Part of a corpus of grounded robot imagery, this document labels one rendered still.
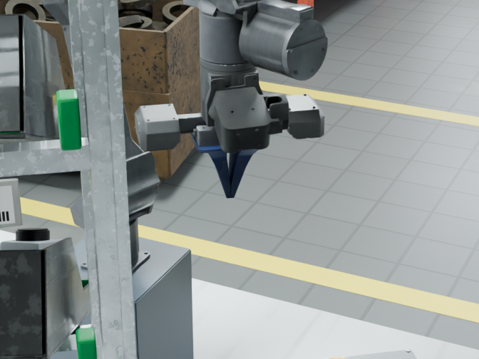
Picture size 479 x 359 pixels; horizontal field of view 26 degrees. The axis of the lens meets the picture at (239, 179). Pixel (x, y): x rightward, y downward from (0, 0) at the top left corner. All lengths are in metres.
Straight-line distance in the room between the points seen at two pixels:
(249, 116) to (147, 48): 2.59
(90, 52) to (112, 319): 0.17
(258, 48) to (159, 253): 0.43
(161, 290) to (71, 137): 0.70
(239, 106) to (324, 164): 3.10
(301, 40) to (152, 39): 2.61
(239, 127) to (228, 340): 0.59
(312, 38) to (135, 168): 0.33
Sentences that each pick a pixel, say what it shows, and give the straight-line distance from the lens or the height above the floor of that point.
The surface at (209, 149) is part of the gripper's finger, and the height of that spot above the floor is 1.29.
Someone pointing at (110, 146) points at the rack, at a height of 1.47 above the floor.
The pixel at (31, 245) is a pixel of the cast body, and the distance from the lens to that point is 0.91.
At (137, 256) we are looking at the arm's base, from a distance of 1.28.
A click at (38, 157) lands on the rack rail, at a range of 0.60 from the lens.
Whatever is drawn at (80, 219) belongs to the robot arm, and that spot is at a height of 1.13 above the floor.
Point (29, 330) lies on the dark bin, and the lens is 0.70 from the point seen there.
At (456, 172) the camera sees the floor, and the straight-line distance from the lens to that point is 4.09.
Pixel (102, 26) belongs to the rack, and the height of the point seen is 1.54.
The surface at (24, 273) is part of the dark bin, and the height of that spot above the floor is 1.36.
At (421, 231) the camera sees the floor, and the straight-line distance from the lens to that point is 3.63.
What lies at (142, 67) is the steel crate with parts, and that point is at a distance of 3.59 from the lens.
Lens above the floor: 1.71
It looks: 26 degrees down
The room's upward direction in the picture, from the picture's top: straight up
